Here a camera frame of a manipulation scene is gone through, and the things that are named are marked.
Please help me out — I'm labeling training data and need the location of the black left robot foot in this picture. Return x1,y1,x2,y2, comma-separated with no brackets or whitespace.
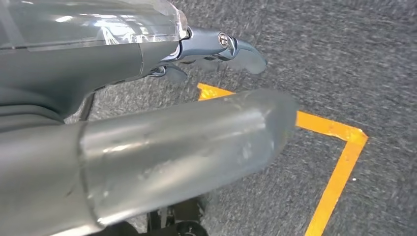
147,195,209,236

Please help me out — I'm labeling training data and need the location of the yellow floor tape square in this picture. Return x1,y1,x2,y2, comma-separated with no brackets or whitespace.
197,83,369,236

